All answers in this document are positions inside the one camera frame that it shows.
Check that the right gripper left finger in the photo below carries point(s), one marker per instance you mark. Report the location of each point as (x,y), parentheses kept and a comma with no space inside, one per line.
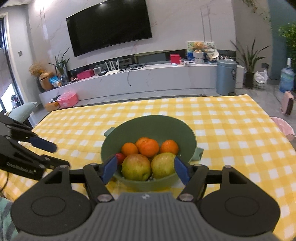
(96,178)

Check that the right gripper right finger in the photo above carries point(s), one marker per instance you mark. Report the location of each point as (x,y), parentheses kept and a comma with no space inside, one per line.
(194,179)

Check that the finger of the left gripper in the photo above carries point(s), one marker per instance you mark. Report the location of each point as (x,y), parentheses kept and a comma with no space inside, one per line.
(17,131)
(11,145)

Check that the small red fruit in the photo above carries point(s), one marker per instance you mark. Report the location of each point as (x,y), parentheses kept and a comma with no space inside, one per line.
(120,158)

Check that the yellow-green mango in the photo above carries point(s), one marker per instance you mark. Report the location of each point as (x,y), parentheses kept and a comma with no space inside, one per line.
(162,165)

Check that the red-green mango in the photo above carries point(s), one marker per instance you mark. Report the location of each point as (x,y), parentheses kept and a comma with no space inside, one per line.
(136,167)

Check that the orange tangerine front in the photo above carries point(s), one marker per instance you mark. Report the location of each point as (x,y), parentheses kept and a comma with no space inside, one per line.
(169,146)

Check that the orange tangerine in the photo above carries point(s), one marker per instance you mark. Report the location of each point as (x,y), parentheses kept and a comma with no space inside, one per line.
(140,141)
(129,149)
(169,146)
(149,148)

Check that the teal cushion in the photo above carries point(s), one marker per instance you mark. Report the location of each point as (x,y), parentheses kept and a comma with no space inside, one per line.
(22,112)

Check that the orange cardboard box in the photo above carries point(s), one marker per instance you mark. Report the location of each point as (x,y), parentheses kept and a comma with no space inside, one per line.
(52,106)

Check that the green colander bowl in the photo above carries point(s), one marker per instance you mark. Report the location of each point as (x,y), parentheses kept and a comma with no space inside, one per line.
(156,127)

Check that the brown round vase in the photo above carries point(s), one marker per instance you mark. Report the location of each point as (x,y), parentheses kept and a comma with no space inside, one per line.
(44,80)

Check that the yellow checkered tablecloth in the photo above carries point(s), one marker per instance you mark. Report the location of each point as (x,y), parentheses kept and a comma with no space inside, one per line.
(233,131)

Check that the pink storage box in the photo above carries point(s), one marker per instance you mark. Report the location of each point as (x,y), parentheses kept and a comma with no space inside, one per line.
(67,99)

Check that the small potted green plant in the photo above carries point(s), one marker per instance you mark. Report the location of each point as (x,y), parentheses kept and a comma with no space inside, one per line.
(60,65)

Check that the magenta flat box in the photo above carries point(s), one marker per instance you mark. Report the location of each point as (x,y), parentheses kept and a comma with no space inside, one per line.
(85,74)

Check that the white marble tv console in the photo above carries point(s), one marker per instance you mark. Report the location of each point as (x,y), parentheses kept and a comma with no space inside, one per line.
(150,81)

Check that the pink cloth on chair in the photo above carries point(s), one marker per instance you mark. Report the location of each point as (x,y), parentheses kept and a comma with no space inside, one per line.
(284,127)

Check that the white wifi router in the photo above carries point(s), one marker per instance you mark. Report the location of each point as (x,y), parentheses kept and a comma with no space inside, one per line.
(112,67)

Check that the blue-grey pedal trash bin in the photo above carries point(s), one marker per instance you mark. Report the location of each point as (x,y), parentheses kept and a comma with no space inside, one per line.
(226,77)

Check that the pink space heater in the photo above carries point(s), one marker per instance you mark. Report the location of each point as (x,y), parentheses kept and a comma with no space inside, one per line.
(287,103)

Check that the white plastic bag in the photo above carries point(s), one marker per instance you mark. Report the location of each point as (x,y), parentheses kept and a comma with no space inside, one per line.
(260,79)

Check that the red box on console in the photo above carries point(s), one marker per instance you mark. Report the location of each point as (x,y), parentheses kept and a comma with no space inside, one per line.
(175,59)

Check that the brown teddy bear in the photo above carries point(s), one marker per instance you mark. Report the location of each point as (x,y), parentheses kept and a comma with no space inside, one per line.
(198,47)

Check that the blue water jug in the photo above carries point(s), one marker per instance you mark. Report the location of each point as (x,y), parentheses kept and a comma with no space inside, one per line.
(287,76)

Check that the potted long-leaf plant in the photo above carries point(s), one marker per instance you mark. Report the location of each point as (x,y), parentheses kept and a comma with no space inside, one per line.
(249,58)

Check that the black wall television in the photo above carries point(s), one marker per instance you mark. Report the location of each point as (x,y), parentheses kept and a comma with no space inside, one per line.
(108,23)

